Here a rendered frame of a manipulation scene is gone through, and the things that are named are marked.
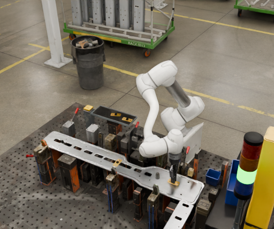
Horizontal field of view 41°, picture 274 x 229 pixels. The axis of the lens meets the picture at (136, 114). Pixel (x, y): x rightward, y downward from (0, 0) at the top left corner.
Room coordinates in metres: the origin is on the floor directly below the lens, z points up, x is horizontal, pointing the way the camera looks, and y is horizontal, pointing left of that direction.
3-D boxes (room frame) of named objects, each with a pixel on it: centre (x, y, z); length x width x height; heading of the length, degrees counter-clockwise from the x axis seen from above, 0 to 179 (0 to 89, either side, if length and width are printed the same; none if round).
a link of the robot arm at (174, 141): (1.83, -0.23, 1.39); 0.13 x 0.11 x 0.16; 110
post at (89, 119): (2.60, 0.41, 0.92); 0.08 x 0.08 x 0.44; 60
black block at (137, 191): (1.78, 0.01, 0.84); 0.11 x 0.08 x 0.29; 150
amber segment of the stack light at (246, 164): (1.01, -0.41, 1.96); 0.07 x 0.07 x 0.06
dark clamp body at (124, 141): (2.26, 0.09, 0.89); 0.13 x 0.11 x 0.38; 150
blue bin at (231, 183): (1.73, -0.69, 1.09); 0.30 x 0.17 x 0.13; 160
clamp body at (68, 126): (2.51, 0.59, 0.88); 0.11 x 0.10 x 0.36; 150
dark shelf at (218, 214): (1.79, -0.72, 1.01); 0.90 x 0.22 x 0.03; 150
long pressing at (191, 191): (2.07, 0.18, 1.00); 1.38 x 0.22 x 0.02; 60
